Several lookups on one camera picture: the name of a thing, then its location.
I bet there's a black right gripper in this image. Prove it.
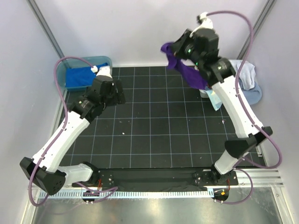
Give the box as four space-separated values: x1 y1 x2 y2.
169 30 203 68

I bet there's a purple towel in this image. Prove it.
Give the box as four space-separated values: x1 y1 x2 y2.
160 42 207 90

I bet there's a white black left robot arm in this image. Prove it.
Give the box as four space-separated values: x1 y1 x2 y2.
20 75 126 196

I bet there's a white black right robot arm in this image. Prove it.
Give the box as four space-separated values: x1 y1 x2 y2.
170 28 273 185

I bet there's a teal transparent plastic bin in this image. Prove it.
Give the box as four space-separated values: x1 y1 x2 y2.
57 56 113 91

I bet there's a white laundry basket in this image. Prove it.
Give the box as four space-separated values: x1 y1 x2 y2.
199 90 209 98

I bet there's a white towel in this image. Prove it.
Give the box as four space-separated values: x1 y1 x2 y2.
229 59 256 91

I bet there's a black grid cutting mat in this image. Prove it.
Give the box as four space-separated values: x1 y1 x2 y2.
60 67 235 168

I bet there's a light blue towel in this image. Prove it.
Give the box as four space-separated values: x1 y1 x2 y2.
241 83 263 105

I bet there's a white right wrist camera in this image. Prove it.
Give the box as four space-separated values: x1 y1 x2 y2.
189 12 214 37

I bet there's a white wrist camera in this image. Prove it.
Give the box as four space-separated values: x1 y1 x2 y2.
91 65 113 80
189 12 214 37

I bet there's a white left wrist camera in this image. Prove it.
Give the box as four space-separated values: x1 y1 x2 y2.
91 65 113 80

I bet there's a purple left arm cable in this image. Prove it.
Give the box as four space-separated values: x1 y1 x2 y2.
27 56 119 207

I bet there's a slotted cable duct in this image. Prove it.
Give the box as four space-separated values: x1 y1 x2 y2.
48 189 214 200

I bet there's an aluminium frame rail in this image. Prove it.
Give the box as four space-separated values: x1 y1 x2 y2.
27 169 285 190

